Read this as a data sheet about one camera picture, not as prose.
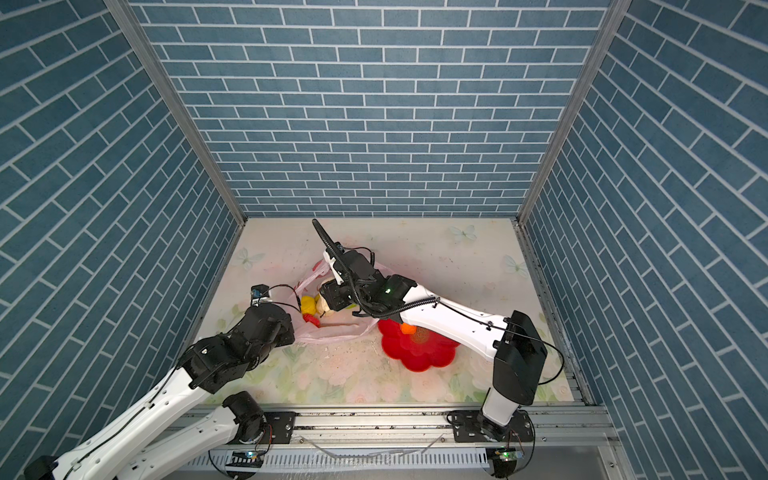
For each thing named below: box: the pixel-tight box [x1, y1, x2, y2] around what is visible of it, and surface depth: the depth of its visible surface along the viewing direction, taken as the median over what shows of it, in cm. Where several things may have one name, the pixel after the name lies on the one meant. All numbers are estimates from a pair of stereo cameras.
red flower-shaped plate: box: [378, 319, 460, 372], surface depth 88 cm
